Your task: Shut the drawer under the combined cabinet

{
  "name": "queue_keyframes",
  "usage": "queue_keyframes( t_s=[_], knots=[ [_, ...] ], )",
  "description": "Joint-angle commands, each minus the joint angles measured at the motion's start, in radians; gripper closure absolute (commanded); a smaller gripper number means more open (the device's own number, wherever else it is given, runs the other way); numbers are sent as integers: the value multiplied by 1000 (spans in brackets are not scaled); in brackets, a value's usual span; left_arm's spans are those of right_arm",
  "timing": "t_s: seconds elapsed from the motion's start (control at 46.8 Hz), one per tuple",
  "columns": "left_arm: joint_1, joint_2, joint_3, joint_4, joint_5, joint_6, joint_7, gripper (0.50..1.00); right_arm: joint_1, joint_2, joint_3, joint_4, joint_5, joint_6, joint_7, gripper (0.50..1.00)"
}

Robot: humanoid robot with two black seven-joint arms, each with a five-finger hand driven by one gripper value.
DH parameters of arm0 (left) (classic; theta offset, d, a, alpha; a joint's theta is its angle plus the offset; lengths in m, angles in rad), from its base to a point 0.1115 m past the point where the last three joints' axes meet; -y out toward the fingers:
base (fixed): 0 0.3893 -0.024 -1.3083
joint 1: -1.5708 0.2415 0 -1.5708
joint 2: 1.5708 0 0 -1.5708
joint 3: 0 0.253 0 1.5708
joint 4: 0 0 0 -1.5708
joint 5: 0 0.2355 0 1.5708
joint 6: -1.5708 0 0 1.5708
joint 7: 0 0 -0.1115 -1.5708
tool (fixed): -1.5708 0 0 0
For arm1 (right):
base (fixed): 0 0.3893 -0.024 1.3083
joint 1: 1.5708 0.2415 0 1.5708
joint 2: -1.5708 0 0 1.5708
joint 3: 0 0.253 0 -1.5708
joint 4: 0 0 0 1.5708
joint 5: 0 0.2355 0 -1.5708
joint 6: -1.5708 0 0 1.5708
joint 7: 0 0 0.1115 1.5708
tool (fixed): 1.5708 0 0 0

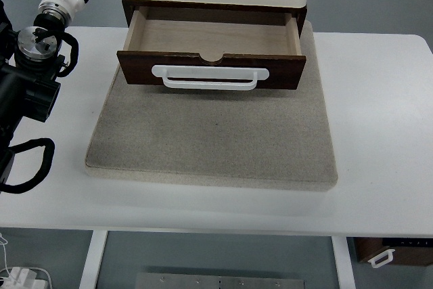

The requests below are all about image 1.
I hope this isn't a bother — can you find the brown wooden drawer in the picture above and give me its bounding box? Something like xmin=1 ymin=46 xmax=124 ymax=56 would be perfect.
xmin=117 ymin=6 xmax=306 ymax=89

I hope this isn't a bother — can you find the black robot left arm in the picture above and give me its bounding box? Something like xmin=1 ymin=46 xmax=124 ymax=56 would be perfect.
xmin=1 ymin=9 xmax=78 ymax=194

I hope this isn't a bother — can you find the beige stone base slab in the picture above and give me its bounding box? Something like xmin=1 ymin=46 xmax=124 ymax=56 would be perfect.
xmin=85 ymin=23 xmax=338 ymax=191

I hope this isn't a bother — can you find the white table leg left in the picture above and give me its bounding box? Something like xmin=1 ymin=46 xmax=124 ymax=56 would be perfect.
xmin=78 ymin=230 xmax=108 ymax=289

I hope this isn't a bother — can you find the white table leg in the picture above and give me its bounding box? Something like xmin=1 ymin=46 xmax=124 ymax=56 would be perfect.
xmin=78 ymin=230 xmax=108 ymax=289
xmin=332 ymin=236 xmax=356 ymax=289

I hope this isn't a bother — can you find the white power adapter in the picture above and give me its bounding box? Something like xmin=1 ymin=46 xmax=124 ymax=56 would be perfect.
xmin=1 ymin=267 xmax=50 ymax=289

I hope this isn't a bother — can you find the grey metal plate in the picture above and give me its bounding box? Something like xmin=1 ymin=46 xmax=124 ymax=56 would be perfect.
xmin=135 ymin=273 xmax=304 ymax=289

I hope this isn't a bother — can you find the white table leg right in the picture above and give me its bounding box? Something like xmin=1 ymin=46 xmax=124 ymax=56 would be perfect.
xmin=332 ymin=236 xmax=356 ymax=289

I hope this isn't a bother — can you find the white drawer handle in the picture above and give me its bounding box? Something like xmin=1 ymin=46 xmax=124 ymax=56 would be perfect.
xmin=152 ymin=65 xmax=270 ymax=91

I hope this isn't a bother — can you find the white cable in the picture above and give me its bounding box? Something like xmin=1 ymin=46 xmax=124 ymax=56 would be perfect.
xmin=0 ymin=233 xmax=9 ymax=275

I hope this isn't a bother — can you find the brown box with white handle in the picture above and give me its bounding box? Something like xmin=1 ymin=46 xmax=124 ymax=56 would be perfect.
xmin=354 ymin=238 xmax=432 ymax=269

